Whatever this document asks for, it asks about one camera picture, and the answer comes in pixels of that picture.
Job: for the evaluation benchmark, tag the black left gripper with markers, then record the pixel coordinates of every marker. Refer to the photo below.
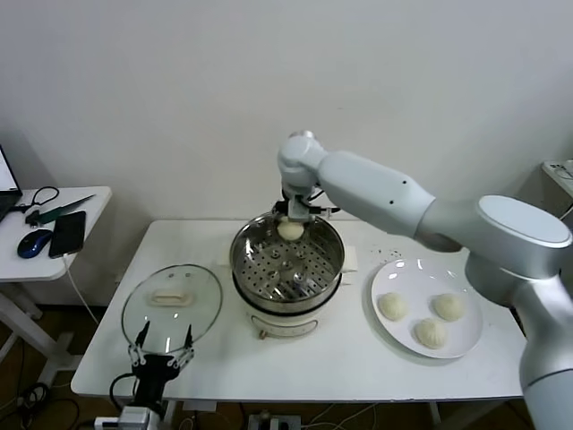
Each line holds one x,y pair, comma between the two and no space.
154,367

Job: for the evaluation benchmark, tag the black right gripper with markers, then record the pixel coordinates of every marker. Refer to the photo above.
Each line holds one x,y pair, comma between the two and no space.
300,195

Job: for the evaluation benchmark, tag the white steamed baozi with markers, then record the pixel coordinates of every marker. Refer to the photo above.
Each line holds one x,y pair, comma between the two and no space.
448,307
430,333
291,231
392,307

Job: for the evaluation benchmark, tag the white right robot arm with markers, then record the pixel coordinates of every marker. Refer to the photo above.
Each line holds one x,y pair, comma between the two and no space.
380,192

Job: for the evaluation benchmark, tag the perforated steel steamer basket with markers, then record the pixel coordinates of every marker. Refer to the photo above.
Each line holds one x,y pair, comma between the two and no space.
286,273

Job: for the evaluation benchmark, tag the black smartphone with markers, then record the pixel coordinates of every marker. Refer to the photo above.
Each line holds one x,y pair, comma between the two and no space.
67,235

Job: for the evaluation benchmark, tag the white round plate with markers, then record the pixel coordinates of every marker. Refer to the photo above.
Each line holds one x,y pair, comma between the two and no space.
430,277

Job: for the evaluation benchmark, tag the white side table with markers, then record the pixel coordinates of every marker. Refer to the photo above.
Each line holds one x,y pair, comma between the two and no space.
96,201

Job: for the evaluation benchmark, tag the blue computer mouse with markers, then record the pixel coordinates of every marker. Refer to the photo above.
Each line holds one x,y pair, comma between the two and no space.
33,244

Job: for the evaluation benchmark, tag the green flat ruler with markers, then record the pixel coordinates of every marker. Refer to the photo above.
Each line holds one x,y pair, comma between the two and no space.
58,211

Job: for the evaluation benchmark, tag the black laptop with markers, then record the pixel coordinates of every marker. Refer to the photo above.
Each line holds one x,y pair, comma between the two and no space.
6,197

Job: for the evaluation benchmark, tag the white shelf table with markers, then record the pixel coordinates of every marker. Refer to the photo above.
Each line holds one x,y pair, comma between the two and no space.
559,177

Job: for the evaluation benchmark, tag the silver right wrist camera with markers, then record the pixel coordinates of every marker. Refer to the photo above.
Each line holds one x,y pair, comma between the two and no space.
298,210

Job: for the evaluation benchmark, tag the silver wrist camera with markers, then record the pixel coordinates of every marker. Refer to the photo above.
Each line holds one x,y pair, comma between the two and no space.
298,210
134,418

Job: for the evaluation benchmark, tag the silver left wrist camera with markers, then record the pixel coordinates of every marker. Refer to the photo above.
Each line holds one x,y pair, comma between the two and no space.
134,418

